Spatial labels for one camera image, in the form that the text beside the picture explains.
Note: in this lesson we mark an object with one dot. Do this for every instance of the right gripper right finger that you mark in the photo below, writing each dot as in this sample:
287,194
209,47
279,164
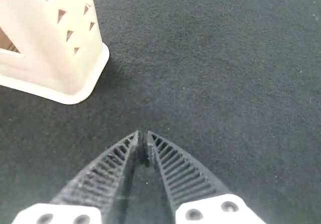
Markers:
185,178

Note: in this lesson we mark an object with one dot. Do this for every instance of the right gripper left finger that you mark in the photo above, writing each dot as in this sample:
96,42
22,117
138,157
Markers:
100,181

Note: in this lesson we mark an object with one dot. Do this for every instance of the cream plastic basket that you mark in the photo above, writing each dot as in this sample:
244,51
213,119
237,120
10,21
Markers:
50,45

